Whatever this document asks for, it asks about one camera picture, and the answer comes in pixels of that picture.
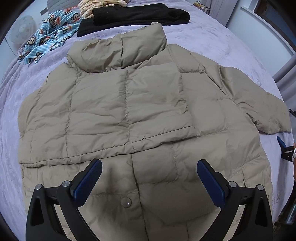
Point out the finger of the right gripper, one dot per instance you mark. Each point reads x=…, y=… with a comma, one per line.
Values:
x=287, y=153

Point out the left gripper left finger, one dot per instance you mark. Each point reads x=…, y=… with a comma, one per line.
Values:
x=42, y=220

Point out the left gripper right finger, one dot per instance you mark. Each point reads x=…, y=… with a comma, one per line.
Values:
x=256, y=221

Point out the beige puffer jacket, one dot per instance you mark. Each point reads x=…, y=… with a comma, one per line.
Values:
x=149, y=111

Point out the person's right hand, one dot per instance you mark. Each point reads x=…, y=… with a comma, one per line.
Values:
x=294, y=161

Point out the white round fan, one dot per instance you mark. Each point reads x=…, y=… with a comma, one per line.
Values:
x=22, y=29

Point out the blue monkey print cloth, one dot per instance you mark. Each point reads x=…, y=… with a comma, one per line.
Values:
x=60, y=26

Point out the black folded garment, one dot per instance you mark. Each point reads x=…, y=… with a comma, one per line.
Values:
x=111, y=17

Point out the cream striped garment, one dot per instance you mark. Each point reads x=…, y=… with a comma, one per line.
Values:
x=86, y=6

